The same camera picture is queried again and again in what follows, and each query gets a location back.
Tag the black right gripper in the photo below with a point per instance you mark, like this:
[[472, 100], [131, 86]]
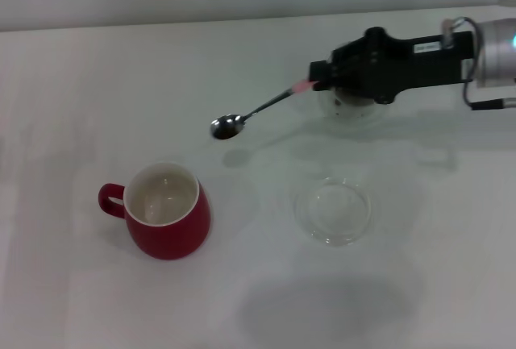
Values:
[[403, 63]]

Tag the red ceramic mug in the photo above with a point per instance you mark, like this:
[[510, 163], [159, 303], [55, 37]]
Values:
[[169, 240]]

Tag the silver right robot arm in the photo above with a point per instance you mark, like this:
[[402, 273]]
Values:
[[496, 55]]

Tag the coffee beans heap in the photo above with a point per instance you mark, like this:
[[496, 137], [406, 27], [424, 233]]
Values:
[[350, 97]]

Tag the empty clear glass saucer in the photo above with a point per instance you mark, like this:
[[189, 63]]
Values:
[[342, 232]]

